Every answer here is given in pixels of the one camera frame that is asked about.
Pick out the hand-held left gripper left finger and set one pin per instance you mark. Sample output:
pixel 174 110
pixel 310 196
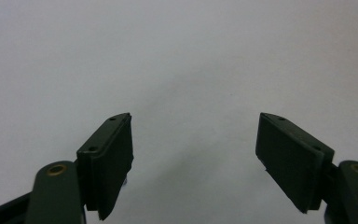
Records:
pixel 107 165

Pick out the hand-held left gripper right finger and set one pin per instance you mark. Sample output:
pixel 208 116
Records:
pixel 292 158

